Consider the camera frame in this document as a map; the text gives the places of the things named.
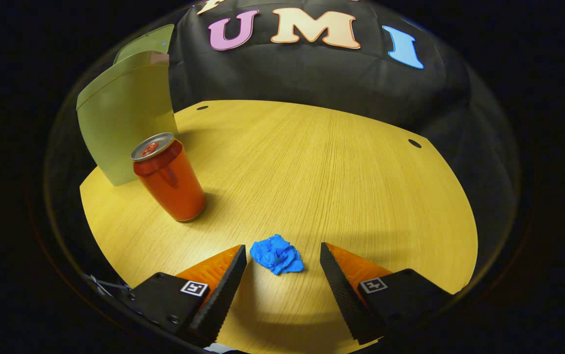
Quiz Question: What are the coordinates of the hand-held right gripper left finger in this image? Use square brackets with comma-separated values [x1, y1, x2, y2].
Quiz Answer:
[125, 244, 248, 348]

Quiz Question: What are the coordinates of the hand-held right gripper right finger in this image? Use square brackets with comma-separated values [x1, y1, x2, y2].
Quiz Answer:
[319, 242, 456, 345]

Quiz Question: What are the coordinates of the blue paper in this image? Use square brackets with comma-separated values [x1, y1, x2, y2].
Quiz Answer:
[249, 234, 305, 276]

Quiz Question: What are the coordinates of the red pop can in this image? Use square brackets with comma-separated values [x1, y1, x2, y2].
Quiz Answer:
[130, 132, 208, 223]

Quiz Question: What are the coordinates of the green desktop garbage bin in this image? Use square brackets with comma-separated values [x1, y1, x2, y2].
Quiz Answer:
[76, 24, 179, 187]

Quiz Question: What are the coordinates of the black backdrop cloth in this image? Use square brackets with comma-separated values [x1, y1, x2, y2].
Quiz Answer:
[167, 0, 525, 246]

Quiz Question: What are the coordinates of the thin grey cable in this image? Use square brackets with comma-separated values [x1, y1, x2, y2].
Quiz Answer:
[88, 274, 131, 296]

